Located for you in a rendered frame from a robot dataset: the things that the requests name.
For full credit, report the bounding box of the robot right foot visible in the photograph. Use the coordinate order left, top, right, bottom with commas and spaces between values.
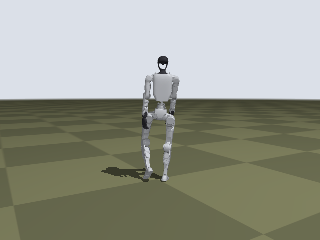
161, 174, 170, 182

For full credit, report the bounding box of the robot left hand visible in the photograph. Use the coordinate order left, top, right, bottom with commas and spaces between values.
142, 112, 149, 130

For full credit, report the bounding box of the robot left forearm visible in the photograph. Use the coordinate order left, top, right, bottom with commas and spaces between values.
142, 93, 149, 116

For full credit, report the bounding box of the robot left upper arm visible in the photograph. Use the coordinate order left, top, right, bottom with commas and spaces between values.
144, 75, 154, 100

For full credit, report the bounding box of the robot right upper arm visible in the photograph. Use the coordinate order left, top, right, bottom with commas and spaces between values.
170, 75, 180, 99

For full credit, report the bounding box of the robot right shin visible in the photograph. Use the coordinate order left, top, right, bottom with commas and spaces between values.
163, 144, 172, 176

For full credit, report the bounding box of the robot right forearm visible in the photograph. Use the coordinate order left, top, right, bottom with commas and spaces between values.
169, 94, 177, 114

